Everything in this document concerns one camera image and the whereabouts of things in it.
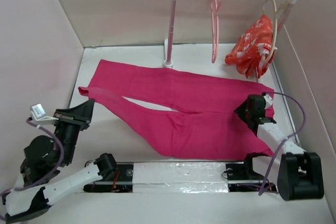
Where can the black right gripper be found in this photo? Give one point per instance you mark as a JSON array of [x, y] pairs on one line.
[[239, 110]]

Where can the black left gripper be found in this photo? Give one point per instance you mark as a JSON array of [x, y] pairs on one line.
[[81, 115]]

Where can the pink trousers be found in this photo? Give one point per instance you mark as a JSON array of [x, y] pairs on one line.
[[180, 114]]

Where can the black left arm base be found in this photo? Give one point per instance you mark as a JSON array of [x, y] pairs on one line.
[[121, 183]]

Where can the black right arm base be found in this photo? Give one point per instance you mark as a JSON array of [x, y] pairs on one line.
[[248, 175]]

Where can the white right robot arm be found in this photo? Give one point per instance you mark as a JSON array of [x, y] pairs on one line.
[[296, 173]]

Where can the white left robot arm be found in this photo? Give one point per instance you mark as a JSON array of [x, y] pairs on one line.
[[34, 192]]

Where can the pink plastic hanger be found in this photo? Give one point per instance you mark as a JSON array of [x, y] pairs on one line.
[[214, 7]]

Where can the beige wooden hanger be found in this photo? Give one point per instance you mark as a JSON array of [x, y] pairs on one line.
[[275, 11]]

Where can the orange floral garment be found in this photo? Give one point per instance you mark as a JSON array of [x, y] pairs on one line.
[[254, 52]]

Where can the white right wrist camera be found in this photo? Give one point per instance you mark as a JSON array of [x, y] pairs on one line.
[[268, 99]]

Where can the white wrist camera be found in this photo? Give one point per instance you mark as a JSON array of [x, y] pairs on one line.
[[39, 115], [268, 99]]

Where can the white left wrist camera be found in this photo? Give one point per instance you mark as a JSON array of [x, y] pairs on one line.
[[39, 115]]

